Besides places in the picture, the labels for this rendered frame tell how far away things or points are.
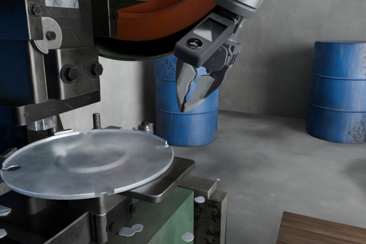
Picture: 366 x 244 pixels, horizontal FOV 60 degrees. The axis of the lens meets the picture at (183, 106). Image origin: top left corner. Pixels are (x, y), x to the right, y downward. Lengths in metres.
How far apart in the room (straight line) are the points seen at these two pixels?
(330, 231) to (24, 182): 0.98
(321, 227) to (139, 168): 0.83
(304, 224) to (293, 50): 2.72
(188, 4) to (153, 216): 0.49
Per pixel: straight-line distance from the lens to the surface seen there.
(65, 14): 0.59
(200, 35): 0.49
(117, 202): 0.60
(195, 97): 0.57
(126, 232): 0.63
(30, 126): 0.65
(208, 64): 0.54
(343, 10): 3.72
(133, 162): 0.56
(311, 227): 1.23
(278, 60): 3.77
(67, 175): 0.54
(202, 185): 0.78
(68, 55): 0.55
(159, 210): 0.68
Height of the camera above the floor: 1.01
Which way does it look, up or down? 14 degrees down
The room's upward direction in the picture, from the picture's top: straight up
